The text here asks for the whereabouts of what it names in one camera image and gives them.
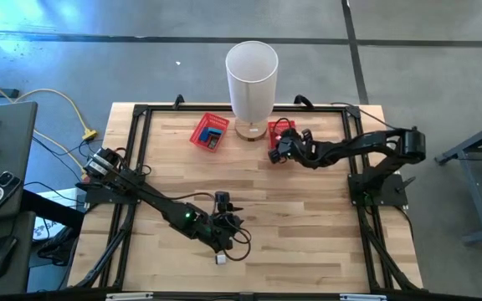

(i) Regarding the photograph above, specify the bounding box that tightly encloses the white shade table lamp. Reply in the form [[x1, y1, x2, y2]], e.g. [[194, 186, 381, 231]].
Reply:
[[224, 40, 279, 142]]

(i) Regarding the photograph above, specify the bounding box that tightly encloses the white table clamp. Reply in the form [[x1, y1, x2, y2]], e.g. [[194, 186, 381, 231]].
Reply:
[[340, 293, 387, 301], [105, 292, 154, 301]]

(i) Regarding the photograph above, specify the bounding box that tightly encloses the red plastic basket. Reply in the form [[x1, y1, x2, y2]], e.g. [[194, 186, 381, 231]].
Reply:
[[267, 120, 297, 151], [188, 111, 230, 152]]

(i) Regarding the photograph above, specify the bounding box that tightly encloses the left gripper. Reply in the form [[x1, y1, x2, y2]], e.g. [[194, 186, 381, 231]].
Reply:
[[201, 191, 245, 256]]

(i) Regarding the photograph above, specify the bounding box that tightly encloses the black cable bundle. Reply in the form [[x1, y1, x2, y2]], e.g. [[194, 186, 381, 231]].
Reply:
[[35, 225, 79, 268]]

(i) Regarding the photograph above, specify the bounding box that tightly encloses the yellow cable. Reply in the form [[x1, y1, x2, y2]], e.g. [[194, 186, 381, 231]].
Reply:
[[0, 71, 99, 176]]

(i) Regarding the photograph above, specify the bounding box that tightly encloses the black aluminium table frame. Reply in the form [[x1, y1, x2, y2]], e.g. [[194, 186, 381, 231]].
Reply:
[[73, 103, 424, 293]]

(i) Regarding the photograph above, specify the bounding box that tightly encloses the black computer mouse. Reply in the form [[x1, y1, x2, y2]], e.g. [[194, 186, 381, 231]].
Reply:
[[0, 236, 18, 280]]

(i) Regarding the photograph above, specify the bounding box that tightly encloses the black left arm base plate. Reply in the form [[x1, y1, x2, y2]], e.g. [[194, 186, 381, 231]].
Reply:
[[75, 179, 144, 206]]

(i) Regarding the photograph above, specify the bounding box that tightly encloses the grey desk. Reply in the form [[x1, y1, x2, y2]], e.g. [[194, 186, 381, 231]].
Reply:
[[0, 101, 38, 293]]

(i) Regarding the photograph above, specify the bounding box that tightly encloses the grey-blue table frame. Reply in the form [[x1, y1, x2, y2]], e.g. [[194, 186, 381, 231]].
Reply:
[[435, 115, 482, 246]]

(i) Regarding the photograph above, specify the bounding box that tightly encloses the white printed box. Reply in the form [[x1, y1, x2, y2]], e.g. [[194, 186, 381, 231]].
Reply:
[[31, 187, 79, 242]]

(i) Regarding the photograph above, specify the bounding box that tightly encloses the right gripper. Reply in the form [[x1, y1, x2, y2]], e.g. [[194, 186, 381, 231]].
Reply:
[[268, 127, 315, 166]]

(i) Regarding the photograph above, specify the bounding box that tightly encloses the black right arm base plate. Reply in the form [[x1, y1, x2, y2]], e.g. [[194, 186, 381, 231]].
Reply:
[[348, 173, 409, 208]]

